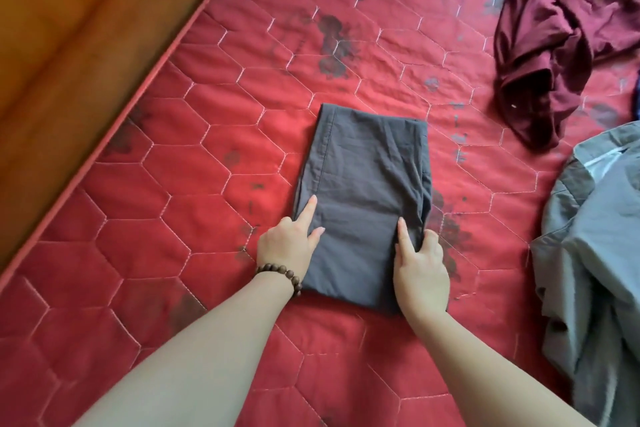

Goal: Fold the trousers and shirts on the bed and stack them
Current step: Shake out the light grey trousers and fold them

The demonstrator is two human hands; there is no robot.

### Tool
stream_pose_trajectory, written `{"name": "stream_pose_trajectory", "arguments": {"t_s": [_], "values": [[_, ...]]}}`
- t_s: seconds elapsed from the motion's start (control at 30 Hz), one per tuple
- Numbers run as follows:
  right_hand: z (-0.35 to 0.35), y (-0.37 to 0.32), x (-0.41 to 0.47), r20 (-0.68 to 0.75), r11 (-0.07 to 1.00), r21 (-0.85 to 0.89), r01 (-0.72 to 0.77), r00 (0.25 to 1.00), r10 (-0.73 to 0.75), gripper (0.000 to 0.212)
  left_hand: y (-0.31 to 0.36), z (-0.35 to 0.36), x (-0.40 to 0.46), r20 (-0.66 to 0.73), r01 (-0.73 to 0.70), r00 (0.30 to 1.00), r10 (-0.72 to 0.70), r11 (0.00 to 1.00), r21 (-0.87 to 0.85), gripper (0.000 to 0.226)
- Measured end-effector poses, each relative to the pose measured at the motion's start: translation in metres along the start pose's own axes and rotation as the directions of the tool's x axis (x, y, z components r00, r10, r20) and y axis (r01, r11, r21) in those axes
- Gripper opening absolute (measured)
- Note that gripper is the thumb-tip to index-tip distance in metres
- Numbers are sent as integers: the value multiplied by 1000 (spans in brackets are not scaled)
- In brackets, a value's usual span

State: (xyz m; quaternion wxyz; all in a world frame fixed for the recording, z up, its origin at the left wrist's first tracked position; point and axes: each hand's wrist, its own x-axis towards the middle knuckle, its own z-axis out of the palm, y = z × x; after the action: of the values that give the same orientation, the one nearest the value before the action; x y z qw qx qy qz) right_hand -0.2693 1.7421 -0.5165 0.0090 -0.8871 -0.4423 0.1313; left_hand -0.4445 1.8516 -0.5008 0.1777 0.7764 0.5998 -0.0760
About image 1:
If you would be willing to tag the person's left hand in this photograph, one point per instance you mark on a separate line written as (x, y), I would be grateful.
(287, 246)

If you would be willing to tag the maroon shirt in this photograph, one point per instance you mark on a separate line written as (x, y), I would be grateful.
(550, 41)

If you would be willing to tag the person's left forearm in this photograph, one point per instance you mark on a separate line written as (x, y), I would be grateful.
(200, 366)

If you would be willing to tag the dark grey trousers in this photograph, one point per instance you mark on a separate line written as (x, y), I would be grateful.
(360, 181)

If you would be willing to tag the person's right forearm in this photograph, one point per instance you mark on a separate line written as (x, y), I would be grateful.
(490, 381)

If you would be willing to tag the red quilted mattress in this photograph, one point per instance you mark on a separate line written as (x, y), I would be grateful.
(175, 166)

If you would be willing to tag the person's right hand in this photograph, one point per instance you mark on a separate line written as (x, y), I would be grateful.
(422, 281)

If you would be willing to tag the light grey trousers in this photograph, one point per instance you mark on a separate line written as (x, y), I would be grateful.
(600, 266)

